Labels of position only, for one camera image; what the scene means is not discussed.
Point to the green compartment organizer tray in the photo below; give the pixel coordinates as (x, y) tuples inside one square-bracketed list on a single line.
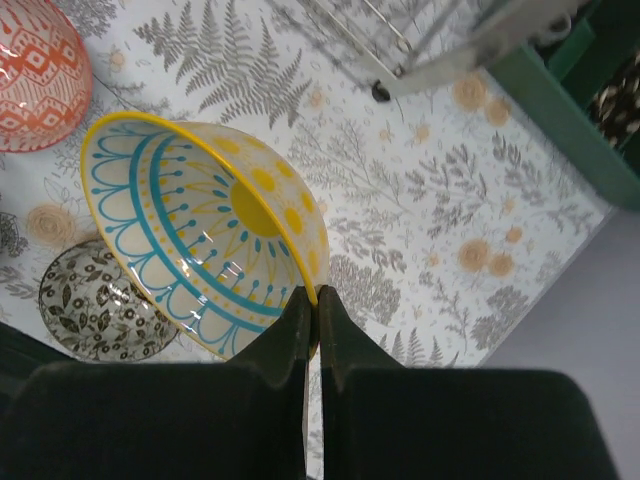
[(583, 94)]

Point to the yellow and teal patterned bowl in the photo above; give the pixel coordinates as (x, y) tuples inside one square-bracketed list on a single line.
[(213, 226)]

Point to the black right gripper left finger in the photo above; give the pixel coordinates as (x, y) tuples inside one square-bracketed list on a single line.
[(241, 419)]

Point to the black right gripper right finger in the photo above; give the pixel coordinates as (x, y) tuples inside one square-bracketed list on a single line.
[(382, 420)]

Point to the stainless steel dish rack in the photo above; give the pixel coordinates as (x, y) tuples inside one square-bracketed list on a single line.
[(394, 49)]

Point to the orange geometric patterned bowl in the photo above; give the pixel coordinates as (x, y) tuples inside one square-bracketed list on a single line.
[(46, 76)]

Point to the black leaf patterned bowl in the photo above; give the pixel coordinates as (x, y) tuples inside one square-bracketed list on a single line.
[(91, 308)]

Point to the floral patterned table mat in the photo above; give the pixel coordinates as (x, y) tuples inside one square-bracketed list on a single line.
[(448, 213)]

